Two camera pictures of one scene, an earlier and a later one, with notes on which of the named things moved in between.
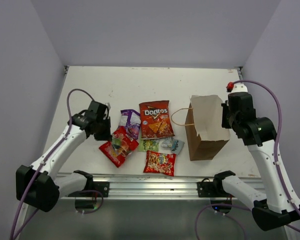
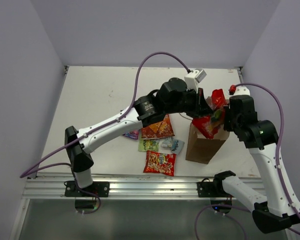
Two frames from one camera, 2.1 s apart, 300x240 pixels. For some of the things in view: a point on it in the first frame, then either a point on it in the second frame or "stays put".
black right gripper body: (233, 121) stays put
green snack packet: (146, 144) stays put
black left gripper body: (103, 131) → (188, 104)
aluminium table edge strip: (240, 72) stays put
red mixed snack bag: (160, 163) stays put
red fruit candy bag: (120, 147) → (209, 125)
